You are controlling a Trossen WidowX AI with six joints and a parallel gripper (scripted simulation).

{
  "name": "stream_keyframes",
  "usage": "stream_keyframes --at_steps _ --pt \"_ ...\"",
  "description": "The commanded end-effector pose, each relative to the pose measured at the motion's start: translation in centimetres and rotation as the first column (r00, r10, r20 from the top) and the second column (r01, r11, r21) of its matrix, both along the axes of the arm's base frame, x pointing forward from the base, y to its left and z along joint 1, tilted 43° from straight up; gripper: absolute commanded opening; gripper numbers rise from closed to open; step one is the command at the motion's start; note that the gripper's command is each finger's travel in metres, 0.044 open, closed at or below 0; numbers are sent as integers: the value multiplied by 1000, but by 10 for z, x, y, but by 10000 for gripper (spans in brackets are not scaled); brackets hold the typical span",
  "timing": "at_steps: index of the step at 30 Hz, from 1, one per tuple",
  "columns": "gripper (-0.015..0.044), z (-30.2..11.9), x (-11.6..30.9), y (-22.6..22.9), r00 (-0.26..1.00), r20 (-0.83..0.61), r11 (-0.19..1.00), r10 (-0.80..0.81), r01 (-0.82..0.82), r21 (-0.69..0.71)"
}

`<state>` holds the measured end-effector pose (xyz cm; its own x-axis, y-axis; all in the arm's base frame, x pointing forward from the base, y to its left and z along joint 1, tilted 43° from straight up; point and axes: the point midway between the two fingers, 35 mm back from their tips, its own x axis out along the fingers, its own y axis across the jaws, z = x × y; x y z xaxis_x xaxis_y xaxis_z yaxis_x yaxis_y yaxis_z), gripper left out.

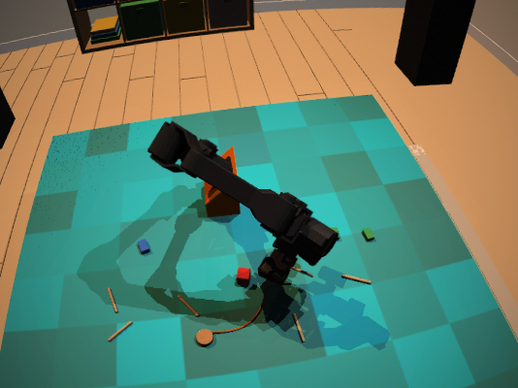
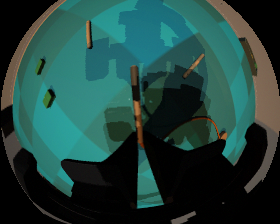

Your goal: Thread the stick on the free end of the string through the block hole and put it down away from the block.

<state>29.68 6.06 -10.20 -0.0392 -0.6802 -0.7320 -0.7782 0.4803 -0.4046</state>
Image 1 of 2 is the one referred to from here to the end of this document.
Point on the small green block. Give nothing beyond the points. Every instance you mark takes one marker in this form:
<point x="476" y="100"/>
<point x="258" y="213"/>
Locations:
<point x="367" y="232"/>
<point x="336" y="230"/>

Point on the small blue block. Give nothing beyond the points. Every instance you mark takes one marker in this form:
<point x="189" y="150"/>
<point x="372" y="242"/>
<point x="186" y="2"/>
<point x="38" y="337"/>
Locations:
<point x="143" y="246"/>

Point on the round wooden button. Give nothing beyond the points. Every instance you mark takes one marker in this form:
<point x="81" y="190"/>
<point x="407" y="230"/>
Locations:
<point x="204" y="337"/>

